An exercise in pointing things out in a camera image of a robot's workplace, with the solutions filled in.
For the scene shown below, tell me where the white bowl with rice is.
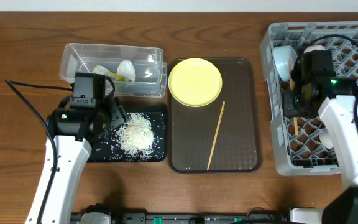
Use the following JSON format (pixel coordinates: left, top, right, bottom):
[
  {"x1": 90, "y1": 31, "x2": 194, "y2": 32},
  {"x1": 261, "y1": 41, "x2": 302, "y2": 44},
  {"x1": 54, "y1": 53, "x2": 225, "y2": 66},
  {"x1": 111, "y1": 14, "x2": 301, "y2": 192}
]
[{"x1": 304, "y1": 45, "x2": 325, "y2": 53}]

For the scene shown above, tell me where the rice pile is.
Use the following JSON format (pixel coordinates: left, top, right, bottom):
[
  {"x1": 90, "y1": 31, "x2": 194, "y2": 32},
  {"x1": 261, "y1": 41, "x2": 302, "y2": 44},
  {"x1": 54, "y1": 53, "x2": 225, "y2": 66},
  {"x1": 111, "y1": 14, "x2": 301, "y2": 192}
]
[{"x1": 96, "y1": 112, "x2": 165, "y2": 161}]

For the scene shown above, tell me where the light blue bowl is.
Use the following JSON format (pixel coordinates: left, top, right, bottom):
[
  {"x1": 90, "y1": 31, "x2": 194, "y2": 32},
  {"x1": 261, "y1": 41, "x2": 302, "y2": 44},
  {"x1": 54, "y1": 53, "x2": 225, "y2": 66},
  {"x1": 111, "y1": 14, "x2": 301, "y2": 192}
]
[{"x1": 273, "y1": 45, "x2": 298, "y2": 82}]

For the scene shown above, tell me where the green yellow snack wrapper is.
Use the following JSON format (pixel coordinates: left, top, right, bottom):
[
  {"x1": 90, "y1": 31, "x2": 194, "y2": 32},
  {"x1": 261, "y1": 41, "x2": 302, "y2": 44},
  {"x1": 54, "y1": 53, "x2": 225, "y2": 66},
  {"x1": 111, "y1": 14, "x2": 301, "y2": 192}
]
[{"x1": 92, "y1": 65, "x2": 125, "y2": 81}]

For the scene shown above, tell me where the white tissue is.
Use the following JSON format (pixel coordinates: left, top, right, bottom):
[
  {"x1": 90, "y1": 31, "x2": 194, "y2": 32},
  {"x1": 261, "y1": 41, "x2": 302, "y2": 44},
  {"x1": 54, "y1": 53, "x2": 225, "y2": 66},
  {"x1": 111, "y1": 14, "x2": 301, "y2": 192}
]
[{"x1": 117, "y1": 60, "x2": 136, "y2": 82}]

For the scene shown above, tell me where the white green cup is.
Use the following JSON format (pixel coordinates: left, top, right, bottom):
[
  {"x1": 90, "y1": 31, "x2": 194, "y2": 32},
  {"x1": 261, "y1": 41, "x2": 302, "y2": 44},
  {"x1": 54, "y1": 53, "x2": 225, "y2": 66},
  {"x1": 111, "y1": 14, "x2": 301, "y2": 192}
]
[{"x1": 319, "y1": 128, "x2": 334, "y2": 149}]

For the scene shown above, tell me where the yellow plate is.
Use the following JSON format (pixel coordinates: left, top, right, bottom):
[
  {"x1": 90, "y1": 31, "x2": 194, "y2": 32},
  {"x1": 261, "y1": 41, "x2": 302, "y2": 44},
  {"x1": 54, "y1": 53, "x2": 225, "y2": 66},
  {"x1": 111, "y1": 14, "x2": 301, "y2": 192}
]
[{"x1": 168, "y1": 58, "x2": 223, "y2": 107}]

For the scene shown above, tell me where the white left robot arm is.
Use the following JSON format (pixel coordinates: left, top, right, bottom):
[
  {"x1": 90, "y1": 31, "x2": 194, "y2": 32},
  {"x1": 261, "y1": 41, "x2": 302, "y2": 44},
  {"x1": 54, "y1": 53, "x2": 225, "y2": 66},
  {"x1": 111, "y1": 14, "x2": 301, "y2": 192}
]
[{"x1": 26, "y1": 93, "x2": 128, "y2": 224}]

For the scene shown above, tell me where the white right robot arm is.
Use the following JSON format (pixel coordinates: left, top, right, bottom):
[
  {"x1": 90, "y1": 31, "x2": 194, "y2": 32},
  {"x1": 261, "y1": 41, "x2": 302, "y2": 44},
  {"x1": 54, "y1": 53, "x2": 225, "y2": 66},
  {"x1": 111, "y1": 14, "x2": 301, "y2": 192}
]
[{"x1": 283, "y1": 75, "x2": 358, "y2": 223}]

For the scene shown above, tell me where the black waste tray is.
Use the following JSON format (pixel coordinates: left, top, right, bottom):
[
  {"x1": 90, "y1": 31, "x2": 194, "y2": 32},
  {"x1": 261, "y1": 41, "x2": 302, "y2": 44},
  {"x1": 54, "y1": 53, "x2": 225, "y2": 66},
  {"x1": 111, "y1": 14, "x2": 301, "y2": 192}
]
[{"x1": 85, "y1": 103, "x2": 168, "y2": 163}]

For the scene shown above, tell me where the clear plastic waste bin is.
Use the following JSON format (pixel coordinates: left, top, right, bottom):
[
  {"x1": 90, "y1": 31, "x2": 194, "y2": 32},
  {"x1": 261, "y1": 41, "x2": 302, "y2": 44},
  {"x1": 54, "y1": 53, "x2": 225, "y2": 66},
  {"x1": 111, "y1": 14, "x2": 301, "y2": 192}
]
[{"x1": 60, "y1": 43, "x2": 167, "y2": 98}]

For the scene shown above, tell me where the grey dishwasher rack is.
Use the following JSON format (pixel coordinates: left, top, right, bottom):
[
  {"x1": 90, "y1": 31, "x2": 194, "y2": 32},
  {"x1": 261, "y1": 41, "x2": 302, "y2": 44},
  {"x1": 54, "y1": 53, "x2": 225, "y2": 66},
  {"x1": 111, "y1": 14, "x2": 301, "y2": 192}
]
[{"x1": 259, "y1": 21, "x2": 358, "y2": 176}]

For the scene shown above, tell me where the brown serving tray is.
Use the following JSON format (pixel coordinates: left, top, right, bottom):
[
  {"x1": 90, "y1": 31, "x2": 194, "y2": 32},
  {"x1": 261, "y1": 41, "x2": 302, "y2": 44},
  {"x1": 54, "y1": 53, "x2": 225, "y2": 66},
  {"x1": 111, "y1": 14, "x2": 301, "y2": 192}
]
[{"x1": 168, "y1": 57, "x2": 262, "y2": 174}]

